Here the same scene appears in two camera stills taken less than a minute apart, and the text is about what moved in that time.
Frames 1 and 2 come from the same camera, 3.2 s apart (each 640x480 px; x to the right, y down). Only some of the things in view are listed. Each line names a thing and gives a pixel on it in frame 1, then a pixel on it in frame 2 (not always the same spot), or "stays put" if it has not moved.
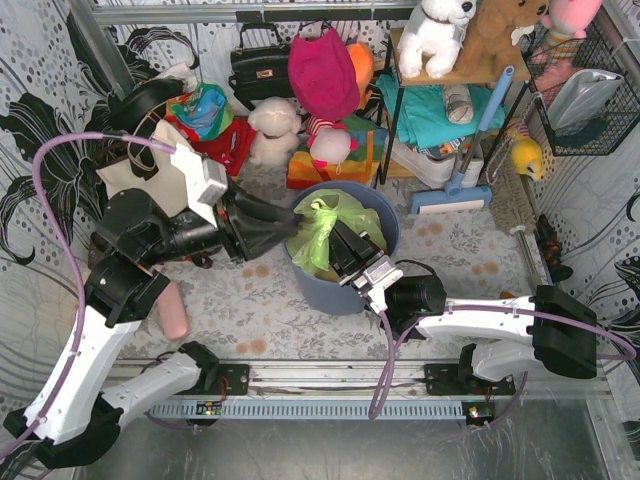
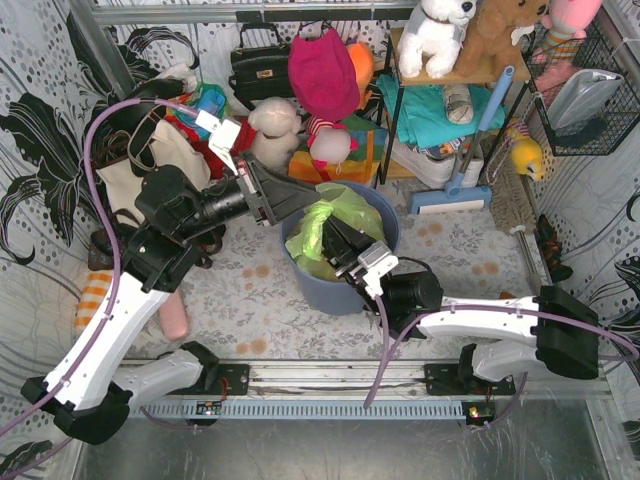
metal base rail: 341,391 stays put
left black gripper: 233,226 to 256,190
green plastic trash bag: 308,248 stays put
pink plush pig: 329,142 stays put
